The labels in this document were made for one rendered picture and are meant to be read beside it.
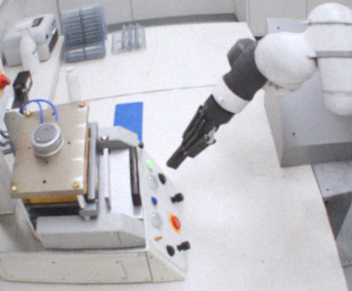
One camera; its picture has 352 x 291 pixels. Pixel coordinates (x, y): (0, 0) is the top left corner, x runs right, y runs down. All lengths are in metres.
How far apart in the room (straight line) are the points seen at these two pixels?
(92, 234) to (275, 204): 0.56
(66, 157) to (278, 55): 0.48
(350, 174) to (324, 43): 0.74
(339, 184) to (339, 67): 0.69
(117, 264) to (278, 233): 0.45
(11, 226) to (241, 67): 0.68
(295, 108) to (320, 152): 0.17
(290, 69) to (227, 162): 0.67
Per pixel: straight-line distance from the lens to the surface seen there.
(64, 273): 1.13
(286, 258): 1.20
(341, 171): 1.44
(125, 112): 1.60
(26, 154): 1.01
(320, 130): 1.38
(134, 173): 1.04
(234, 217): 1.27
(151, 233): 1.05
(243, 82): 1.03
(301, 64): 0.79
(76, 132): 1.02
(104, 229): 0.96
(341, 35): 0.77
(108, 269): 1.09
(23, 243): 1.08
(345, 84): 0.77
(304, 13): 3.34
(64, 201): 0.99
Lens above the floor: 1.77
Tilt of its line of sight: 44 degrees down
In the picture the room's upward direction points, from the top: 5 degrees counter-clockwise
